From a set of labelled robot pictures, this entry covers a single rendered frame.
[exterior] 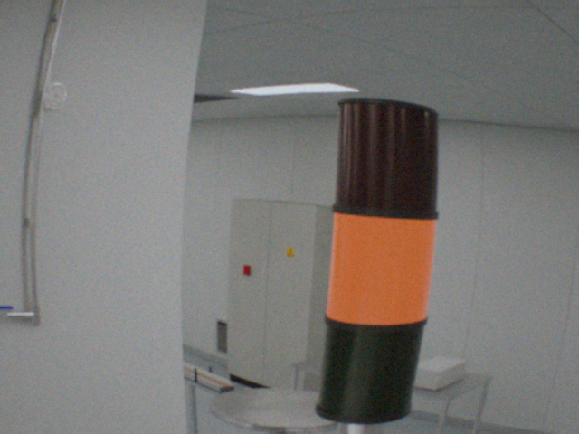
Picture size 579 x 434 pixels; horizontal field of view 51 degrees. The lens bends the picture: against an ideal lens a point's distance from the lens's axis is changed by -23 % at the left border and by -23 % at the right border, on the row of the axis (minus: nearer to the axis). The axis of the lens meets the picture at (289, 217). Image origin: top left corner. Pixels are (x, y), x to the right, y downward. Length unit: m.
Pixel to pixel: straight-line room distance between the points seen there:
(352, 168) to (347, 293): 0.05
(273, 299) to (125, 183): 5.77
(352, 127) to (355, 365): 0.11
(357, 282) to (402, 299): 0.02
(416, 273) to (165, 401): 1.78
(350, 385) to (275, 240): 7.20
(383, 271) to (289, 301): 7.11
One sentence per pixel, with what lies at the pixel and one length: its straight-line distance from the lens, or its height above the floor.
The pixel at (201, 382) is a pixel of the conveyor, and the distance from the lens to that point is 4.95.
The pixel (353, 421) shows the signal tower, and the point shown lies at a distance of 0.34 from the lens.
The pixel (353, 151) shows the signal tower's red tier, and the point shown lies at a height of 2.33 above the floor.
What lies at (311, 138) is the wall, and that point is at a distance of 7.81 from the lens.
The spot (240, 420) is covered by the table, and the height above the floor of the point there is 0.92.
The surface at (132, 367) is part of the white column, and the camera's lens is 1.98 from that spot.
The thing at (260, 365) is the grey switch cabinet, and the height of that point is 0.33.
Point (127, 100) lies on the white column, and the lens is 1.89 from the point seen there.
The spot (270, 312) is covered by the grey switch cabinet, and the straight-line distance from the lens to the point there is 7.64.
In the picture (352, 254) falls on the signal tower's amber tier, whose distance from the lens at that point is 0.33.
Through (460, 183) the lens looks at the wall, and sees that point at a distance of 6.61.
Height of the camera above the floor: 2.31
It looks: 3 degrees down
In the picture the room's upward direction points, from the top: 3 degrees clockwise
